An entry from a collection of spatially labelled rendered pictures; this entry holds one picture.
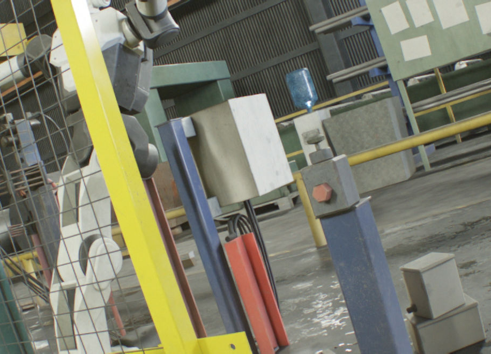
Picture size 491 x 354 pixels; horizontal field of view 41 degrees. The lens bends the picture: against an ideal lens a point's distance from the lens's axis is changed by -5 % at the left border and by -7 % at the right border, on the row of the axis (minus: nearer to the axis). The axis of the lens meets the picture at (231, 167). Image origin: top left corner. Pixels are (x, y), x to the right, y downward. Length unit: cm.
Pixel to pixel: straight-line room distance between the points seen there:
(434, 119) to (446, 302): 822
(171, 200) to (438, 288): 778
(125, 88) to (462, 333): 125
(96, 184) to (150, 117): 998
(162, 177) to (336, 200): 787
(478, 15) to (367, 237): 538
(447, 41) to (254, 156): 469
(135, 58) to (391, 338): 114
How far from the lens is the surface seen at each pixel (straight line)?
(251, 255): 262
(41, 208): 252
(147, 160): 214
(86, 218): 193
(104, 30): 208
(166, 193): 957
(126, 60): 212
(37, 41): 233
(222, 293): 255
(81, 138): 204
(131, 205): 125
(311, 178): 172
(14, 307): 305
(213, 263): 253
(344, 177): 172
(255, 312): 254
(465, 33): 701
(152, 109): 1202
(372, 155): 444
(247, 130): 258
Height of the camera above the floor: 74
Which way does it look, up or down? 1 degrees down
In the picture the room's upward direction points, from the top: 18 degrees counter-clockwise
